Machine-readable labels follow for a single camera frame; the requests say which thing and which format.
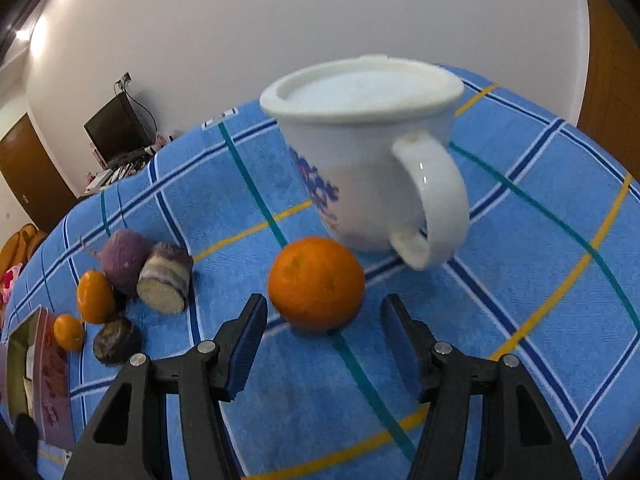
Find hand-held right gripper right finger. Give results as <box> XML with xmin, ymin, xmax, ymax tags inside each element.
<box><xmin>380</xmin><ymin>294</ymin><xmax>583</xmax><ymax>480</ymax></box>

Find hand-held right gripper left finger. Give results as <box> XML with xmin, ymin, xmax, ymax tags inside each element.
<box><xmin>62</xmin><ymin>293</ymin><xmax>269</xmax><ymax>480</ymax></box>

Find large round orange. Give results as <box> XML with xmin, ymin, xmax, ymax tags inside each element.
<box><xmin>267</xmin><ymin>236</ymin><xmax>366</xmax><ymax>332</ymax></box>

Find cut purple sweet potato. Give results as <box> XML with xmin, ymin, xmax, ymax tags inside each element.
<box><xmin>136</xmin><ymin>242</ymin><xmax>194</xmax><ymax>316</ymax></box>

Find oval orange tangerine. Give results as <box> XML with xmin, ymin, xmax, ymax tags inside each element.
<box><xmin>77</xmin><ymin>270</ymin><xmax>117</xmax><ymax>325</ymax></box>

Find small orange tangerine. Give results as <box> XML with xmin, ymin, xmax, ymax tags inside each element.
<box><xmin>53</xmin><ymin>314</ymin><xmax>85</xmax><ymax>352</ymax></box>

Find pink metal tin box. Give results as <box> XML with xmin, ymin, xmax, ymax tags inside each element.
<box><xmin>0</xmin><ymin>307</ymin><xmax>76</xmax><ymax>451</ymax></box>

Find blue plaid blanket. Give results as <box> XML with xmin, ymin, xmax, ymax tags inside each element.
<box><xmin>0</xmin><ymin>64</ymin><xmax>640</xmax><ymax>480</ymax></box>

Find white printed mug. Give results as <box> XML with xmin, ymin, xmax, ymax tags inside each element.
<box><xmin>275</xmin><ymin>97</ymin><xmax>471</xmax><ymax>270</ymax></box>

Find white television stand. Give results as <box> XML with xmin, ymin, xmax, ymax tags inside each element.
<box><xmin>77</xmin><ymin>145</ymin><xmax>161</xmax><ymax>198</ymax></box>

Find orange sofa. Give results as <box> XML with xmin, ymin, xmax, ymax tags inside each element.
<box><xmin>0</xmin><ymin>224</ymin><xmax>48</xmax><ymax>281</ymax></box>

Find black television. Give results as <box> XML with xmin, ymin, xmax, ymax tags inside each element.
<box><xmin>83</xmin><ymin>92</ymin><xmax>153</xmax><ymax>161</ymax></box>

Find brown wooden door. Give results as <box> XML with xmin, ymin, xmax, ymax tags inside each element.
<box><xmin>0</xmin><ymin>112</ymin><xmax>78</xmax><ymax>233</ymax></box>

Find brown wooden wardrobe panel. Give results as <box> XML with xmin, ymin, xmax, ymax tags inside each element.
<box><xmin>575</xmin><ymin>0</ymin><xmax>640</xmax><ymax>181</ymax></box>

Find black television cable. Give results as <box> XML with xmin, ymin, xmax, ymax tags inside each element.
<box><xmin>120</xmin><ymin>80</ymin><xmax>159</xmax><ymax>142</ymax></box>

